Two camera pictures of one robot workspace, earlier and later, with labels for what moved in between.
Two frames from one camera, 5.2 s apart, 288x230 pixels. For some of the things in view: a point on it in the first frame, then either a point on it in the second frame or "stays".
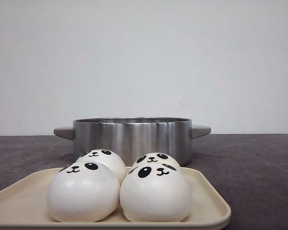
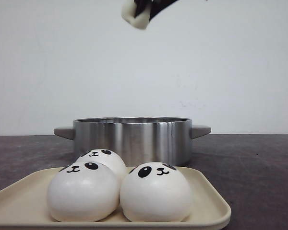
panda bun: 155,193 stays
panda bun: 155,157 -> 128,11
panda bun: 108,158 stays
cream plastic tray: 23,205 stays
